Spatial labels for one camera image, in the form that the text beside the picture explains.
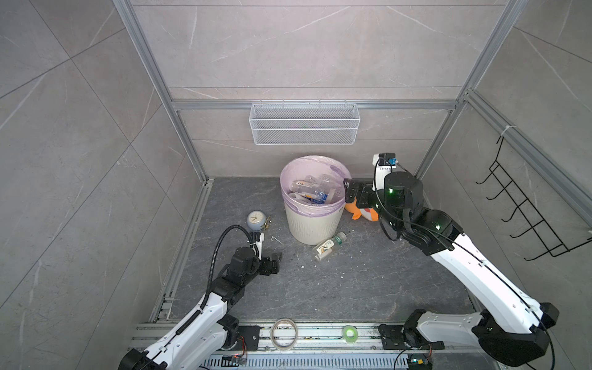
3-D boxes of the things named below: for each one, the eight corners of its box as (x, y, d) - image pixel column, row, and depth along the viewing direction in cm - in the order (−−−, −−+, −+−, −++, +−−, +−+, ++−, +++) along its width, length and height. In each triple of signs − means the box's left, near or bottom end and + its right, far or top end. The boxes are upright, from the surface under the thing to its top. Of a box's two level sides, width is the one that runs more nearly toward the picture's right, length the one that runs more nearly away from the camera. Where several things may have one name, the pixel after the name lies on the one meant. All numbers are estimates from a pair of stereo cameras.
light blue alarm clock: (247, 230, 101) (245, 225, 98) (249, 216, 106) (248, 210, 103) (265, 230, 101) (263, 225, 98) (266, 216, 106) (265, 210, 103)
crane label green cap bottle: (319, 263, 92) (319, 256, 88) (311, 255, 95) (312, 248, 90) (345, 241, 99) (347, 234, 94) (338, 234, 101) (340, 227, 96)
